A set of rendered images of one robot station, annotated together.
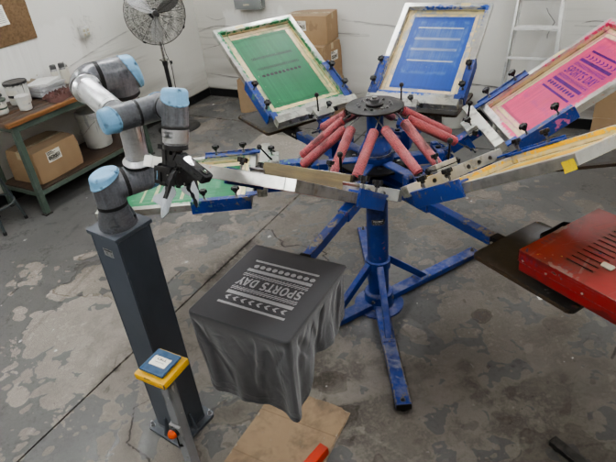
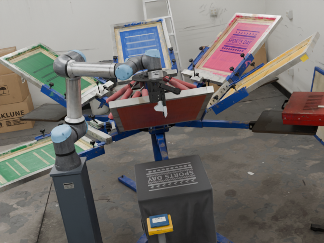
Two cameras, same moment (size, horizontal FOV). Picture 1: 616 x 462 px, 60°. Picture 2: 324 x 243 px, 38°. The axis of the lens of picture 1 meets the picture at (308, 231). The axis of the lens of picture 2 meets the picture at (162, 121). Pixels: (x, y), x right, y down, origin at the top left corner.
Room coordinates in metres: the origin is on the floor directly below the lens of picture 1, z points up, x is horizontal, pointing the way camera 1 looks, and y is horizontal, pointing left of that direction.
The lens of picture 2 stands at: (-0.50, 1.66, 2.36)
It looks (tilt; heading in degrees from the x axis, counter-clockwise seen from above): 21 degrees down; 326
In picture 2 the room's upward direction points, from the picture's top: 8 degrees counter-clockwise
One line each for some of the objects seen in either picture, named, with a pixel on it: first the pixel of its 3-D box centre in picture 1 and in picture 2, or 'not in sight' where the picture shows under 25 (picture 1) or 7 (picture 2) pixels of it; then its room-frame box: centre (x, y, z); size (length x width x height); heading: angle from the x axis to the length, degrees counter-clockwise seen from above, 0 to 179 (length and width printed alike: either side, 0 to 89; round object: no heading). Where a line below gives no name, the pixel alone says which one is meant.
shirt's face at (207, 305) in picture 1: (269, 287); (170, 176); (1.69, 0.17, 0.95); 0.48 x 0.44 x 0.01; 149
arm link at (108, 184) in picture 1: (108, 186); (63, 138); (1.88, 0.74, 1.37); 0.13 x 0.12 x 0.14; 122
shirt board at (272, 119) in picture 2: (467, 224); (231, 123); (2.06, -0.73, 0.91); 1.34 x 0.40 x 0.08; 29
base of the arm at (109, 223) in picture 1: (115, 213); (66, 157); (1.87, 0.75, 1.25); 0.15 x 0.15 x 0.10
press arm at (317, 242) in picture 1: (326, 236); (163, 152); (2.11, -0.08, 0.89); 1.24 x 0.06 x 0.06; 149
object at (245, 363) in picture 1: (245, 366); (179, 224); (1.49, 0.29, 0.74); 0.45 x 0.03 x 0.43; 59
